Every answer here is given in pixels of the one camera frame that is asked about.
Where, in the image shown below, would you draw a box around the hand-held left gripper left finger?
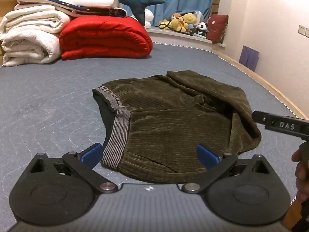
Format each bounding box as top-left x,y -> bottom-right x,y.
26,142 -> 119,194

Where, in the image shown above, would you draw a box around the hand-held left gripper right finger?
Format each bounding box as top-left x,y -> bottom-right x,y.
182,144 -> 273,194

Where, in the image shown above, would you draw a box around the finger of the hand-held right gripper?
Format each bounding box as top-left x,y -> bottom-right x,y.
252,111 -> 309,126

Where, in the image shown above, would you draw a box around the olive corduroy pants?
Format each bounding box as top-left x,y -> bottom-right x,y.
92,70 -> 262,184

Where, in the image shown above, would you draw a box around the person's right hand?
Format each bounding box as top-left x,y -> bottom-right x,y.
292,148 -> 309,199

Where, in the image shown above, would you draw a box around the purple paper sheet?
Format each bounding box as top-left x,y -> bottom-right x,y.
239,45 -> 260,72

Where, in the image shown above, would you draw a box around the grey quilted mattress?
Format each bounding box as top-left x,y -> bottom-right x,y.
0,41 -> 302,232

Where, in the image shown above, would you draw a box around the dark red cushion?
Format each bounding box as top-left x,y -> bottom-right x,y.
206,14 -> 229,44

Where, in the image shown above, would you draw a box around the panda plush toy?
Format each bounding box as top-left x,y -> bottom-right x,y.
197,22 -> 209,36

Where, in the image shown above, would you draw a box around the light blue bag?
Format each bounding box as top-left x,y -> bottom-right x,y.
193,10 -> 206,23

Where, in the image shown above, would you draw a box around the red folded quilt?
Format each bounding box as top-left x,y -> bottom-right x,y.
59,16 -> 154,60

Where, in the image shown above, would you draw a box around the yellow bear plush toy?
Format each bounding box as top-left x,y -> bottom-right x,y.
183,13 -> 196,26

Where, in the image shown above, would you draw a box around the white window sill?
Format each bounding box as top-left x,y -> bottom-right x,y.
145,26 -> 226,46

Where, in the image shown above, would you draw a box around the yellow orange plush toy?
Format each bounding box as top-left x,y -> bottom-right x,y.
171,13 -> 189,32

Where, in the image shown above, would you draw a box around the navy star-patterned blanket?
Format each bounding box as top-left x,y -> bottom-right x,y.
18,0 -> 127,18

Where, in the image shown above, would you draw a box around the white plush toy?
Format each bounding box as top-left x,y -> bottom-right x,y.
143,8 -> 154,27

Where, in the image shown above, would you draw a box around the wooden headboard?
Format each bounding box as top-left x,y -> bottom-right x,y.
0,0 -> 21,20

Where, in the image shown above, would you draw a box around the wooden bed frame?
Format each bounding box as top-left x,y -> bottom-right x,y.
212,49 -> 309,232

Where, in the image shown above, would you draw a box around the yellow toy with black cord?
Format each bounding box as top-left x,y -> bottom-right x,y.
158,20 -> 172,31

